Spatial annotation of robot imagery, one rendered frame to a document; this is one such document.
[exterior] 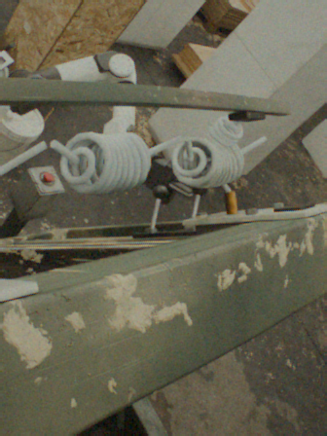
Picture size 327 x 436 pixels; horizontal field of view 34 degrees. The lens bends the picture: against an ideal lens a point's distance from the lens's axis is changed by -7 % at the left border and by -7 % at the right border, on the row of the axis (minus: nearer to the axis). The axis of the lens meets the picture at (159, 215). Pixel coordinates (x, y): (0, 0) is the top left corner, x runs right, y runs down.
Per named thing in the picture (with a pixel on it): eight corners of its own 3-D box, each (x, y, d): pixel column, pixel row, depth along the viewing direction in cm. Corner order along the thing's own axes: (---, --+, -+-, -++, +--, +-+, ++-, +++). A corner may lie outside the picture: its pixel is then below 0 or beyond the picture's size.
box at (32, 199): (31, 193, 211) (53, 164, 200) (44, 219, 207) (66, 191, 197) (7, 197, 202) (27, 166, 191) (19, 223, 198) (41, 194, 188)
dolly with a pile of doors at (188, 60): (200, 67, 570) (218, 49, 552) (226, 103, 554) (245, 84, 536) (163, 60, 524) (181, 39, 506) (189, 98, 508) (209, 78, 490)
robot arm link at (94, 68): (112, 60, 172) (48, 78, 163) (124, 40, 160) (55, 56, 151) (126, 90, 171) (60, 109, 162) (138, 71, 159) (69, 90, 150)
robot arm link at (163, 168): (192, 161, 149) (160, 142, 155) (169, 163, 142) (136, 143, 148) (177, 202, 154) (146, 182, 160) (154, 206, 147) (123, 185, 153)
